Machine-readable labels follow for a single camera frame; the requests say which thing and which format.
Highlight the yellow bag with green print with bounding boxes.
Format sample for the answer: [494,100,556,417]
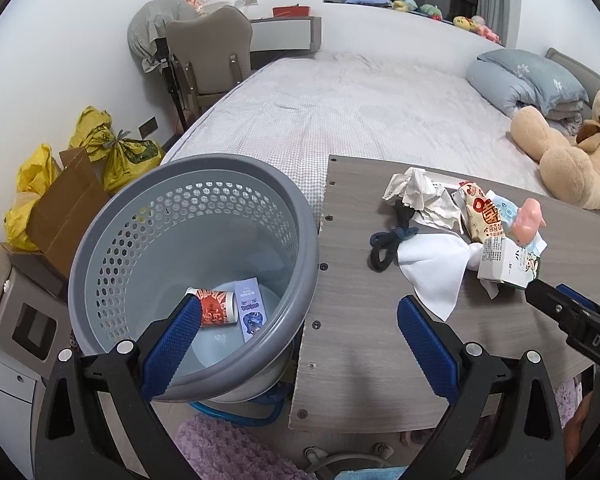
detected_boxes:
[102,132,165,195]

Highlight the pink toy figure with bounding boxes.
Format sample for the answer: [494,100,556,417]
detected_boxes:
[512,197,546,243]

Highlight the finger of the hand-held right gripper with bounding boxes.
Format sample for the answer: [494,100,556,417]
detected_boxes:
[525,280,588,335]
[555,284,600,318]

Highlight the black and blue knotted cord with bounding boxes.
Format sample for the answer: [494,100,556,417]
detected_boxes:
[369,200,420,275]

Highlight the black folding stand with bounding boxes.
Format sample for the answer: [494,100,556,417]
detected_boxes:
[155,37,188,131]

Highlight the purple fluffy rug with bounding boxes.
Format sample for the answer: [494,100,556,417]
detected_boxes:
[174,415,311,480]

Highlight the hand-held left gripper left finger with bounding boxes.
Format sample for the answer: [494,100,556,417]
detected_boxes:
[32,294,203,480]

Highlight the red and white snack wrapper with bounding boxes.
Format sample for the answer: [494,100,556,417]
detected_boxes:
[452,180,506,241]

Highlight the blue and white flat packet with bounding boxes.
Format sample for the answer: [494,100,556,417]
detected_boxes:
[234,276,266,345]

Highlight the white plastic stand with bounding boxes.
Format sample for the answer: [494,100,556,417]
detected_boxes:
[302,442,396,480]

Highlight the brown cardboard box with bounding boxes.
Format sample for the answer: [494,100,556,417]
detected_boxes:
[26,147,113,281]

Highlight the bed with pale checked sheet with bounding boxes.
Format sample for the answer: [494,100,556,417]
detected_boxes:
[162,52,600,221]

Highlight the large yellow plastic bag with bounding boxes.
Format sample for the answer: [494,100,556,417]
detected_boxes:
[5,144,61,253]

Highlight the grey and white desk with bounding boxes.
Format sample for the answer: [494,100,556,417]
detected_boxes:
[250,16,322,72]

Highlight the white milk carton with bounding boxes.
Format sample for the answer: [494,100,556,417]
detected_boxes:
[477,234,543,291]

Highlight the beige upholstered chair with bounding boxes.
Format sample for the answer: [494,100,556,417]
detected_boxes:
[166,6,253,111]

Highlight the white cabinet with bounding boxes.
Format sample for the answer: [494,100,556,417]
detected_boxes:
[0,345,48,441]

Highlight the grey storage box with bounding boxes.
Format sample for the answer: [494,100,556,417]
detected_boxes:
[0,252,73,378]

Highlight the light blue folded duvet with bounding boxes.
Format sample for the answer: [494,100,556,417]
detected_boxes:
[466,50,590,136]

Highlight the tan teddy bear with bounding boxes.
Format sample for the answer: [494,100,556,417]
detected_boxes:
[510,84,600,211]

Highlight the grey garment on chair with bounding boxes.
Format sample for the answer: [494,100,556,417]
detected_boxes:
[127,0,201,73]

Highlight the light blue wipe packet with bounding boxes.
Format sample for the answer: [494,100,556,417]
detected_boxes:
[490,192,548,261]

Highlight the red and white paper cup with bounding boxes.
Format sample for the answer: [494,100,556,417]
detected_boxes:
[186,287,237,327]

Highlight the white cloth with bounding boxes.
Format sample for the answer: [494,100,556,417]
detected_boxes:
[397,227,483,322]

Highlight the plain yellow plastic bag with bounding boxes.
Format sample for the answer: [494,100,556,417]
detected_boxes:
[70,106,113,161]

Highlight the grey perforated plastic basket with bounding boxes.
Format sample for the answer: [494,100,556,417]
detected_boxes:
[67,156,321,403]

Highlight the grey padded headboard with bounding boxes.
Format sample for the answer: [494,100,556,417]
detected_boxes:
[545,47,600,111]

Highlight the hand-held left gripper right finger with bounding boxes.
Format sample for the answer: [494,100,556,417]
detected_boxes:
[397,294,568,480]

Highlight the white tissue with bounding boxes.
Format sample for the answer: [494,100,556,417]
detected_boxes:
[384,167,463,233]

